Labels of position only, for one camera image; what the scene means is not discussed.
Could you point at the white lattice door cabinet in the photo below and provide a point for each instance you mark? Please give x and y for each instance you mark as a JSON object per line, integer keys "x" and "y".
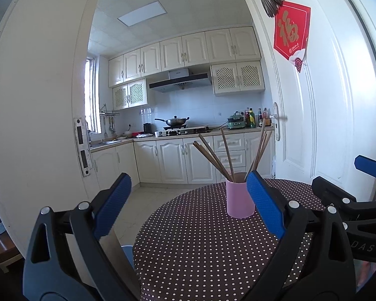
{"x": 238, "y": 77}
{"x": 130, "y": 94}

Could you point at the black kettle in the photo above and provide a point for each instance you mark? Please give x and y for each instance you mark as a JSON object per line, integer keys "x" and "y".
{"x": 147, "y": 128}

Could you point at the row of sauce bottles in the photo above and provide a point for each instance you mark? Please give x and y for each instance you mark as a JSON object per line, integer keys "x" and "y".
{"x": 257, "y": 119}

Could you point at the green electric cooker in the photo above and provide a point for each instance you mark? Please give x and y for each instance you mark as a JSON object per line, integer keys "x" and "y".
{"x": 236, "y": 122}

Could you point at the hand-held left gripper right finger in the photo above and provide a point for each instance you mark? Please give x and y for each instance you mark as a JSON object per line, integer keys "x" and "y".
{"x": 266, "y": 207}

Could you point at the kitchen window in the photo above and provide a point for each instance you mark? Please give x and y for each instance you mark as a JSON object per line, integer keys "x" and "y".
{"x": 92, "y": 97}

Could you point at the red paper door decoration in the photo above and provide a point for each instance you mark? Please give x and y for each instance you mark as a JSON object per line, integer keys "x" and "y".
{"x": 289, "y": 31}

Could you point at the white lower cabinet unit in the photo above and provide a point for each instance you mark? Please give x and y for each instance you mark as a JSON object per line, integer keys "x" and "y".
{"x": 169, "y": 163}

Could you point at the white plate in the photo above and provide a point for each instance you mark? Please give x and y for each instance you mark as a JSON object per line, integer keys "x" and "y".
{"x": 144, "y": 135}

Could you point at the flat ceiling light panel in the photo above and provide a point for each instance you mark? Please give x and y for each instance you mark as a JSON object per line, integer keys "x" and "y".
{"x": 142, "y": 13}

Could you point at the bunch of wooden chopsticks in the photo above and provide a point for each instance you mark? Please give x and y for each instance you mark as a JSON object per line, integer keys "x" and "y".
{"x": 227, "y": 153}

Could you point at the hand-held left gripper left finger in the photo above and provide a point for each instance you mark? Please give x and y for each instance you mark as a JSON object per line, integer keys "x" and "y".
{"x": 112, "y": 203}

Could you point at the blue plastic bucket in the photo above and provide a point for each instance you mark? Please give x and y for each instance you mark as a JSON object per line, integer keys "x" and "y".
{"x": 127, "y": 255}

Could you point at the metal wall utensil rack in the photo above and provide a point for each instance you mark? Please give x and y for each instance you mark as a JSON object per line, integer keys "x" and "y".
{"x": 109, "y": 112}

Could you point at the hanging kitchen utensils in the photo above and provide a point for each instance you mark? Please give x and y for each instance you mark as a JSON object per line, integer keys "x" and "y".
{"x": 110, "y": 127}

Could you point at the white panelled door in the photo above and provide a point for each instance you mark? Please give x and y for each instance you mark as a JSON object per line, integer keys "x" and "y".
{"x": 326, "y": 100}

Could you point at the pink cup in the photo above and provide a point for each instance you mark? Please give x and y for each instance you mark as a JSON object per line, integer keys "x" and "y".
{"x": 238, "y": 197}

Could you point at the white upper cabinet row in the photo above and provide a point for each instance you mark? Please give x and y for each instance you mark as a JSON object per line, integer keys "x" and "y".
{"x": 194, "y": 50}

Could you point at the plain white door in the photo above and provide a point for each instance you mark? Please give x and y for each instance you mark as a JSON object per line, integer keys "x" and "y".
{"x": 40, "y": 100}

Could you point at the red dish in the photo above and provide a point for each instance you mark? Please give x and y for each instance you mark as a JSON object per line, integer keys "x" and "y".
{"x": 135, "y": 133}

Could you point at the metal door lock plate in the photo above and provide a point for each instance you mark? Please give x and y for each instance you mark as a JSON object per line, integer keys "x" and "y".
{"x": 82, "y": 147}

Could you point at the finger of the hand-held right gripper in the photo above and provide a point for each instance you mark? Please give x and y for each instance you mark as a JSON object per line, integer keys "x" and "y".
{"x": 329, "y": 191}
{"x": 371, "y": 169}

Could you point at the brown wooden desk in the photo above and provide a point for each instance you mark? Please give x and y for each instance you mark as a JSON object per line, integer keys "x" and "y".
{"x": 3, "y": 250}

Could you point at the gas stove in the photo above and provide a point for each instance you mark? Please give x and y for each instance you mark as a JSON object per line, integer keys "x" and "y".
{"x": 188, "y": 130}

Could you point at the steel kitchen sink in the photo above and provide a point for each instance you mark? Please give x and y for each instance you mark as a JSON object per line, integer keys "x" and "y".
{"x": 105, "y": 143}

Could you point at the black range hood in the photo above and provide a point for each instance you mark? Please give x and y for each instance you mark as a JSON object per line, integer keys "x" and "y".
{"x": 180, "y": 82}

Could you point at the steel wok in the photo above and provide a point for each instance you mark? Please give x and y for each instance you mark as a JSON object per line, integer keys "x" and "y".
{"x": 174, "y": 121}

